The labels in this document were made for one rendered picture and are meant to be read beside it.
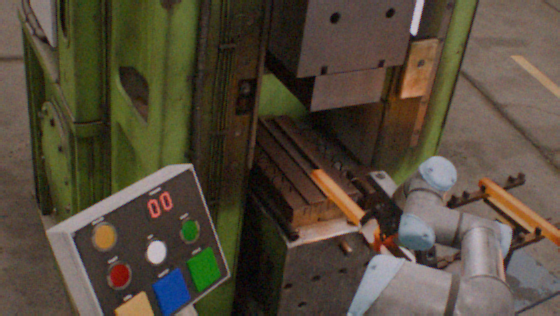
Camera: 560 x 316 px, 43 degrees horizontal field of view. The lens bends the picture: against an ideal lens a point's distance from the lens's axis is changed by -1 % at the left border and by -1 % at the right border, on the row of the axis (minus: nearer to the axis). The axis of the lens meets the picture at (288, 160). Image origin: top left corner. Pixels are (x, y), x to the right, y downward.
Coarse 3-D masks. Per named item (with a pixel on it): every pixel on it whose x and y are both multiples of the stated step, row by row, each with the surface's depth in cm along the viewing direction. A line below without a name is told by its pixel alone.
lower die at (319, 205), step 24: (264, 120) 215; (288, 120) 219; (264, 144) 206; (312, 144) 209; (264, 168) 197; (288, 168) 197; (336, 168) 200; (288, 192) 189; (312, 192) 189; (288, 216) 187; (312, 216) 189; (336, 216) 193
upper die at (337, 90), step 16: (272, 64) 181; (288, 80) 175; (304, 80) 168; (320, 80) 164; (336, 80) 166; (352, 80) 169; (368, 80) 171; (304, 96) 169; (320, 96) 167; (336, 96) 169; (352, 96) 171; (368, 96) 174
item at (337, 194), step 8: (320, 176) 192; (328, 176) 193; (328, 184) 189; (336, 184) 190; (328, 192) 188; (336, 192) 186; (344, 192) 187; (336, 200) 185; (344, 200) 184; (352, 200) 184; (344, 208) 182; (352, 208) 181; (360, 208) 181; (352, 216) 180; (360, 216) 178; (376, 232) 173; (376, 240) 170; (392, 240) 170; (376, 248) 171; (392, 248) 168; (400, 256) 165
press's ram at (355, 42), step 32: (288, 0) 158; (320, 0) 151; (352, 0) 156; (384, 0) 160; (416, 0) 164; (288, 32) 160; (320, 32) 156; (352, 32) 160; (384, 32) 165; (288, 64) 163; (320, 64) 161; (352, 64) 166; (384, 64) 171
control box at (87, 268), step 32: (128, 192) 148; (160, 192) 149; (192, 192) 156; (64, 224) 138; (96, 224) 137; (128, 224) 143; (160, 224) 149; (64, 256) 136; (96, 256) 137; (128, 256) 142; (192, 256) 155; (96, 288) 136; (128, 288) 142; (192, 288) 154
